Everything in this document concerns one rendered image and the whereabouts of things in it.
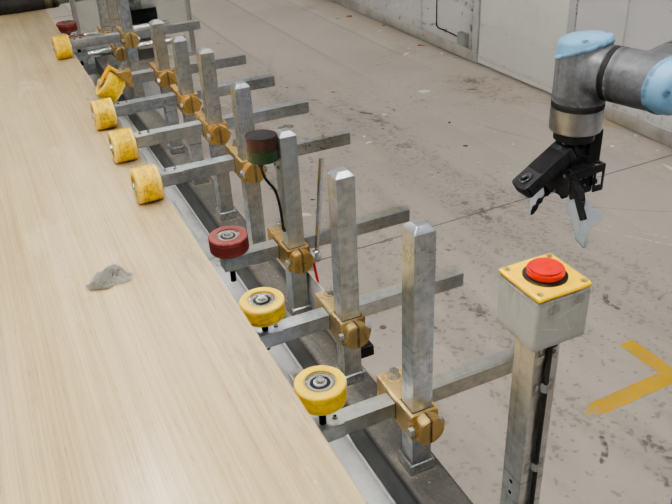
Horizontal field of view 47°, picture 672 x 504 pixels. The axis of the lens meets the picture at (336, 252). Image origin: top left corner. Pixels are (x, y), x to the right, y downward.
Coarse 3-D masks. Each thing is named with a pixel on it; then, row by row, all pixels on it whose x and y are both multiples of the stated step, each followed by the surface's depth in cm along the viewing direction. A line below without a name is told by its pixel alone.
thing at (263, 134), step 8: (248, 136) 145; (256, 136) 145; (264, 136) 144; (272, 136) 144; (264, 152) 144; (280, 160) 148; (280, 168) 148; (264, 176) 149; (280, 208) 154; (280, 216) 155
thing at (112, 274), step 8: (112, 264) 147; (104, 272) 144; (112, 272) 144; (120, 272) 144; (128, 272) 146; (96, 280) 143; (104, 280) 144; (112, 280) 143; (120, 280) 144; (128, 280) 144; (96, 288) 142; (104, 288) 142
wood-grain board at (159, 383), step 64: (0, 64) 268; (64, 64) 265; (0, 128) 215; (64, 128) 213; (0, 192) 180; (64, 192) 178; (128, 192) 177; (0, 256) 154; (64, 256) 153; (128, 256) 152; (192, 256) 151; (0, 320) 135; (64, 320) 134; (128, 320) 134; (192, 320) 133; (0, 384) 120; (64, 384) 120; (128, 384) 119; (192, 384) 118; (256, 384) 118; (0, 448) 108; (64, 448) 108; (128, 448) 107; (192, 448) 107; (256, 448) 106; (320, 448) 106
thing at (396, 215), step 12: (360, 216) 170; (372, 216) 170; (384, 216) 170; (396, 216) 171; (408, 216) 173; (324, 228) 167; (360, 228) 169; (372, 228) 170; (312, 240) 165; (324, 240) 166; (252, 252) 159; (264, 252) 161; (276, 252) 162; (228, 264) 158; (240, 264) 159; (252, 264) 161
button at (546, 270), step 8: (528, 264) 82; (536, 264) 82; (544, 264) 82; (552, 264) 82; (560, 264) 82; (528, 272) 81; (536, 272) 81; (544, 272) 80; (552, 272) 80; (560, 272) 80; (536, 280) 81; (544, 280) 80; (552, 280) 80
